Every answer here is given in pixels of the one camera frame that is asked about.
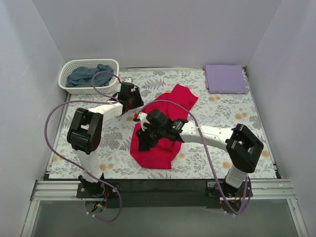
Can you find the red t shirt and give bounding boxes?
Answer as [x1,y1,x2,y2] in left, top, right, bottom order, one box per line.
[130,84,198,169]

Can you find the crumpled grey-blue t shirt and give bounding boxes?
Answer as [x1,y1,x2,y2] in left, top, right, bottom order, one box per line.
[66,64,114,88]

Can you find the folded purple t shirt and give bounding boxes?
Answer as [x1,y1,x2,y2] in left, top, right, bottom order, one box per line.
[204,65,246,94]

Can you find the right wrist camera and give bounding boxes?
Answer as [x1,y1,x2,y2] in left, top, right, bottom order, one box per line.
[133,112,150,131]

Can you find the white perforated plastic basket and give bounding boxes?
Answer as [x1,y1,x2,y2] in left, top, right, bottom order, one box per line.
[58,59,119,94]

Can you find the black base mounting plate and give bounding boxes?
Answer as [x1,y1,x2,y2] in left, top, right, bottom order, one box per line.
[76,179,252,209]

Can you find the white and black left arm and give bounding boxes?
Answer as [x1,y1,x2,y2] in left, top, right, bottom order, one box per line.
[67,82,144,196]

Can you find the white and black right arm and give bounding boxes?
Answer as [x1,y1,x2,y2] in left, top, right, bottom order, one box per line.
[133,109,264,197]

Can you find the aluminium frame rail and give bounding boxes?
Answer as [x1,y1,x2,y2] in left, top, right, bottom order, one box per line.
[31,180,86,201]

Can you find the floral patterned table cloth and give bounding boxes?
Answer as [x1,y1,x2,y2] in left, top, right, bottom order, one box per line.
[49,70,276,179]

